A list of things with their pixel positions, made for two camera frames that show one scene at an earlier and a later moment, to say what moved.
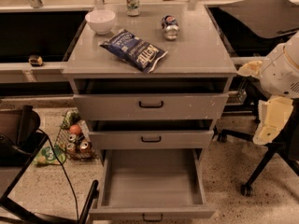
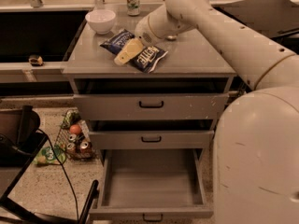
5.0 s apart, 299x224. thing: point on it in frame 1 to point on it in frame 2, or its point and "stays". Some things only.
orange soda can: [70, 148] stays
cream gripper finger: [273, 114] to [129, 49]
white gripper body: [277, 73] to [144, 31]
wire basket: [72, 138] stays
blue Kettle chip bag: [143, 56] stays
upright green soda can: [133, 1] stays
